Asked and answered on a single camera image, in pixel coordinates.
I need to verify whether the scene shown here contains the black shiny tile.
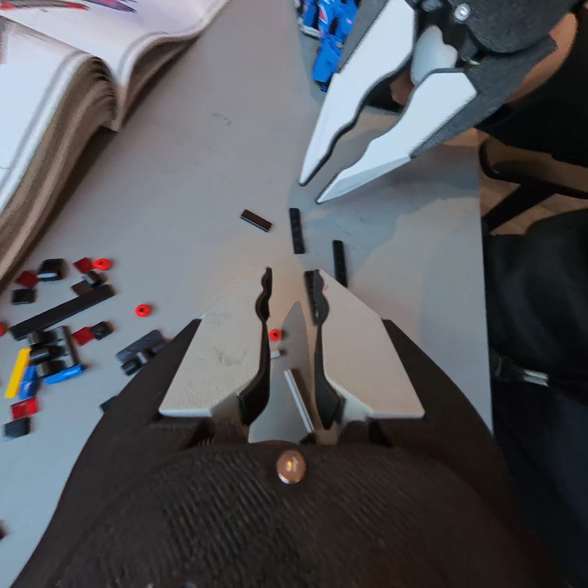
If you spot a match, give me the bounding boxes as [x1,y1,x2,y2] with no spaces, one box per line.
[240,209,273,233]

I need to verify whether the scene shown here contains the toy brick car model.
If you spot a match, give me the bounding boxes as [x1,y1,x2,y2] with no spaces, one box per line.
[298,0,364,92]

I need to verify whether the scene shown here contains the person's right forearm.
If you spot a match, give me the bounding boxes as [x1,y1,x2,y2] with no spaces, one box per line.
[478,14,588,166]

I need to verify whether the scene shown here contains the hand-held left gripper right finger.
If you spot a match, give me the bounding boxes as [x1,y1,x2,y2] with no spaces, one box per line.
[315,269,425,432]

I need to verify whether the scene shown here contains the person's dark clothing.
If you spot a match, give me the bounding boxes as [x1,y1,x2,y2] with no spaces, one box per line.
[482,216,588,588]

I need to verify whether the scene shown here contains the black office chair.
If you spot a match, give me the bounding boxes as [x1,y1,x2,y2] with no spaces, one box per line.
[478,135,588,232]

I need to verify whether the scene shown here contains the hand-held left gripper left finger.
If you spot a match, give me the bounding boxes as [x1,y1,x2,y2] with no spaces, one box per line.
[158,266,273,426]

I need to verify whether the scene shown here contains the small brick pieces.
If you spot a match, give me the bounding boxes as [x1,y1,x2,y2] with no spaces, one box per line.
[0,256,318,542]

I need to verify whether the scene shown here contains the person's right hand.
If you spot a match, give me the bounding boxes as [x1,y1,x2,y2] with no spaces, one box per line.
[390,68,417,108]

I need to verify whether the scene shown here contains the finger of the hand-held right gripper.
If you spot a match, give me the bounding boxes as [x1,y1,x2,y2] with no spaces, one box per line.
[299,0,417,187]
[315,70,479,206]

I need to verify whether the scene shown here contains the instruction booklet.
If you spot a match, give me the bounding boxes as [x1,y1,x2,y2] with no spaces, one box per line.
[0,0,230,288]

